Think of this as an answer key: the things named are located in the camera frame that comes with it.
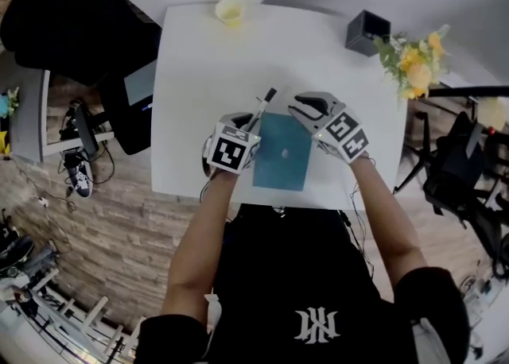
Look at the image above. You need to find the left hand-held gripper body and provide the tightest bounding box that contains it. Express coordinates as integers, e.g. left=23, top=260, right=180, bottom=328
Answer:
left=201, top=114, right=263, bottom=176

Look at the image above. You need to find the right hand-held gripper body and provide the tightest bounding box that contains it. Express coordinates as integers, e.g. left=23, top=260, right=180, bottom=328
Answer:
left=311, top=103, right=373, bottom=165

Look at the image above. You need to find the black white marker pen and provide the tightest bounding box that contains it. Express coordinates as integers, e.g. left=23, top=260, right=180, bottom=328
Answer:
left=242, top=87, right=278, bottom=134

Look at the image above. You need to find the blue notebook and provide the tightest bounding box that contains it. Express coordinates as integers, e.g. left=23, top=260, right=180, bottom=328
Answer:
left=251, top=111, right=313, bottom=193

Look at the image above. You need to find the black square pen holder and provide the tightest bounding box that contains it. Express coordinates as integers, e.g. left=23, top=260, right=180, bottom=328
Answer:
left=344, top=9, right=393, bottom=58

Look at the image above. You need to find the person's right forearm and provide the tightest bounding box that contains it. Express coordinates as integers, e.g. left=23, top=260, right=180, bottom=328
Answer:
left=348, top=153, right=429, bottom=303

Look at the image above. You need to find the person's left forearm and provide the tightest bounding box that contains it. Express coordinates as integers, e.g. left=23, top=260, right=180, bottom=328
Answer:
left=161, top=163, right=240, bottom=332

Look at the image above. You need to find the white desk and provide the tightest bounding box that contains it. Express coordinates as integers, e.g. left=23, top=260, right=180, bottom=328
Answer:
left=150, top=3, right=409, bottom=213

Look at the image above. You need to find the black mesh office chair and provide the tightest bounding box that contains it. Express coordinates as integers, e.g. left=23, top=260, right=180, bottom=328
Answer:
left=393, top=109, right=509, bottom=277

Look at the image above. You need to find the black high-back office chair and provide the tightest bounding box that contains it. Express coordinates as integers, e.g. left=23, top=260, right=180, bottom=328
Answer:
left=0, top=0, right=165, bottom=157

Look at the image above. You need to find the grey side desk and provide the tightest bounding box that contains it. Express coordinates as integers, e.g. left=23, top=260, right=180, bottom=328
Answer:
left=7, top=68, right=115, bottom=163

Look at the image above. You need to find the yellow flower bouquet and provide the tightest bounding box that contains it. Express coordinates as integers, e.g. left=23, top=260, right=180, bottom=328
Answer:
left=373, top=24, right=453, bottom=110

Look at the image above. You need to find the grey computer case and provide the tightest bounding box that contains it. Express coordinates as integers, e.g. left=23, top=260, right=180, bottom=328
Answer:
left=123, top=60, right=156, bottom=107

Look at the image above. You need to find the yellow paper cup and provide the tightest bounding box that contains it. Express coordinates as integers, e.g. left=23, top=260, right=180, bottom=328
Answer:
left=214, top=0, right=246, bottom=30

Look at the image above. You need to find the person's black t-shirt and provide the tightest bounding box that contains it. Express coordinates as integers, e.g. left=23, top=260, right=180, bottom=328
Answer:
left=134, top=203, right=471, bottom=364

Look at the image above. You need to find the white yellow plush toy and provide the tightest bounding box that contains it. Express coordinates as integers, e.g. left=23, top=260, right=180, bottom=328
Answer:
left=478, top=95, right=508, bottom=135

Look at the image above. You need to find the navy white sneaker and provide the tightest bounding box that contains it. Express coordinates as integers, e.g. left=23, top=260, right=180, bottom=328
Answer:
left=63, top=149, right=95, bottom=199

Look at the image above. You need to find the blue plush toy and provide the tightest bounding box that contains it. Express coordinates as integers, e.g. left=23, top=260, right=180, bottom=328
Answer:
left=0, top=87, right=21, bottom=119

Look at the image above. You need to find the yellow black toy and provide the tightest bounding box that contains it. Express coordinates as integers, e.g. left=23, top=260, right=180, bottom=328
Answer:
left=0, top=129, right=14, bottom=157

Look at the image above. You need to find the cluttered white table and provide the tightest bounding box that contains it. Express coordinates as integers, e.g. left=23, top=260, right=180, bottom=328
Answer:
left=0, top=270, right=149, bottom=364

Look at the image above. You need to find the black device with cables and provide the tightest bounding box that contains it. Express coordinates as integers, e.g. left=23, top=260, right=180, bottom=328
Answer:
left=59, top=97, right=101, bottom=157

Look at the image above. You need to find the white shoulder strap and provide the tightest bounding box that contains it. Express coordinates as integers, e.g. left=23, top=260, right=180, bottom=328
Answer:
left=204, top=293, right=223, bottom=340
left=410, top=316, right=451, bottom=364

